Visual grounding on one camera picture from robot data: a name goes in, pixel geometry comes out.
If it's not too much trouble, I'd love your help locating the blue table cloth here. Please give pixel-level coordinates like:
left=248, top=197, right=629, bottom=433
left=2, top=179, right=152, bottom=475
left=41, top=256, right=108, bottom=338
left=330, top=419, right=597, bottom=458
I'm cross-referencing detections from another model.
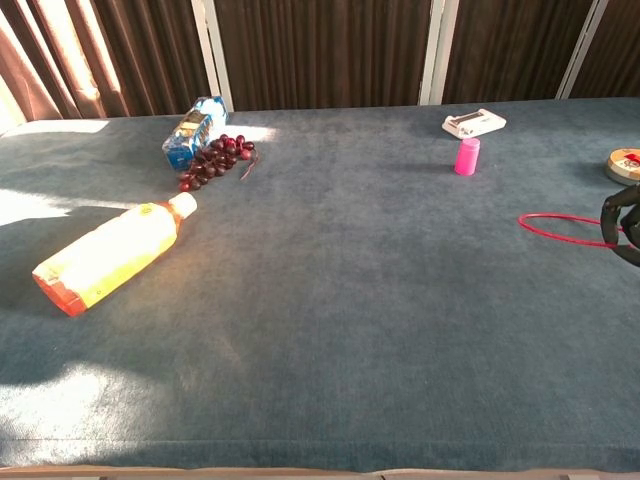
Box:
left=0, top=97, right=640, bottom=474

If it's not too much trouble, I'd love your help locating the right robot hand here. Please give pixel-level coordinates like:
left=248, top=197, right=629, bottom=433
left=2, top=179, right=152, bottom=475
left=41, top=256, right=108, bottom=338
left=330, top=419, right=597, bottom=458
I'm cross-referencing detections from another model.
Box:
left=599, top=183, right=640, bottom=268

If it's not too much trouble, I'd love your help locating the red ring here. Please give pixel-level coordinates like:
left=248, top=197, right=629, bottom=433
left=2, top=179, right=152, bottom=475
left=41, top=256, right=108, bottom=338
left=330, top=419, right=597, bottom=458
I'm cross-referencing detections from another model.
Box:
left=517, top=212, right=636, bottom=250

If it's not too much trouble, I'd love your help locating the round gold tin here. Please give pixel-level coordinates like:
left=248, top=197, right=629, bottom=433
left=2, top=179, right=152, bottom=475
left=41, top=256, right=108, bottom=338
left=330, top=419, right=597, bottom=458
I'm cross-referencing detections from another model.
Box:
left=603, top=147, right=640, bottom=187

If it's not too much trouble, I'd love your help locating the white rectangular device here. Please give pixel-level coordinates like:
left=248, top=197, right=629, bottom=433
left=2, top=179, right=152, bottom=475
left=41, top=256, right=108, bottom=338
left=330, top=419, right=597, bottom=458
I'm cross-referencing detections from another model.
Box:
left=441, top=111, right=508, bottom=140

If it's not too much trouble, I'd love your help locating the orange drink bottle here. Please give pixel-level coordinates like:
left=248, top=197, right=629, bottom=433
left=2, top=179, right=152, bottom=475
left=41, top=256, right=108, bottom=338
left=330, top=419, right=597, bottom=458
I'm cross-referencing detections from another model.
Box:
left=31, top=191, right=199, bottom=318

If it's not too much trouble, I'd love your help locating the white frame post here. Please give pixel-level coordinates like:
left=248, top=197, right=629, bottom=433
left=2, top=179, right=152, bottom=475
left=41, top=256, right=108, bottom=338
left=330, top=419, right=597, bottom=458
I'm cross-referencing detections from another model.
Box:
left=190, top=0, right=235, bottom=113
left=418, top=0, right=453, bottom=106
left=555, top=0, right=613, bottom=100

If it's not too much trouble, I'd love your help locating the dark brown curtain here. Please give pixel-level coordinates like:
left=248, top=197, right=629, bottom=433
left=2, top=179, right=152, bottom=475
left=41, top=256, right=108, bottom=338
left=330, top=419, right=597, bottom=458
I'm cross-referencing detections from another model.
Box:
left=0, top=0, right=640, bottom=132

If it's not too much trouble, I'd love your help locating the red grape bunch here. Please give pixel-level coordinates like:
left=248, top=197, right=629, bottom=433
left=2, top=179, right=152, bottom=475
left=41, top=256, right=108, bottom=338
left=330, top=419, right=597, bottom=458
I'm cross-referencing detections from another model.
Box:
left=177, top=133, right=261, bottom=194

